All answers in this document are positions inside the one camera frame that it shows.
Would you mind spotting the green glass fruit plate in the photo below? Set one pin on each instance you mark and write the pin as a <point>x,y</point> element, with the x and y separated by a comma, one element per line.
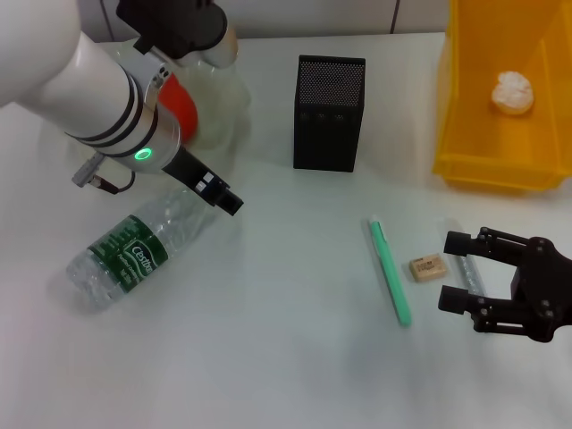
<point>223,103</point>

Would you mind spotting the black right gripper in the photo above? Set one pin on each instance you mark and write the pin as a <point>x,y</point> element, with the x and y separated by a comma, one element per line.
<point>545,290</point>

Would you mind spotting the beige eraser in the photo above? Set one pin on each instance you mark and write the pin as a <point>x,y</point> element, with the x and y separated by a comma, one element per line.
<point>428,268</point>

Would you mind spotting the green pen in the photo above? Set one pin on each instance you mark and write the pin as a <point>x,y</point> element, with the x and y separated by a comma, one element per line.
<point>389,268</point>

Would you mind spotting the orange fruit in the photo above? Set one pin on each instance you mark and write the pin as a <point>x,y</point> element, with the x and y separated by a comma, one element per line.
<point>183,107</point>

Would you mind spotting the clear green-label water bottle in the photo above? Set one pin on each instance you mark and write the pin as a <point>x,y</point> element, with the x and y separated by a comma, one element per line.
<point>134,254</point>

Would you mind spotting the black mesh pen holder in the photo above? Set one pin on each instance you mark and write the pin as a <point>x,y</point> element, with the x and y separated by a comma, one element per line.
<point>328,125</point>

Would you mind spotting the yellow plastic bin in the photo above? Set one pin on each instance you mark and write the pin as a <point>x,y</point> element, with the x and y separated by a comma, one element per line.
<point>491,147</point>

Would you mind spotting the white paper ball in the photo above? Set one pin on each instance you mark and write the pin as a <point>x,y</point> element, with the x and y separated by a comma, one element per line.
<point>513,94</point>

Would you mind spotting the silver marker pen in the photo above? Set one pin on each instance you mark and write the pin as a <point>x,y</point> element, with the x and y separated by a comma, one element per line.
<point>469,272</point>

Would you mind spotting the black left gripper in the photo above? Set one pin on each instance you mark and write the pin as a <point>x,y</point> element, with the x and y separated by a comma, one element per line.
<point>187,172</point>

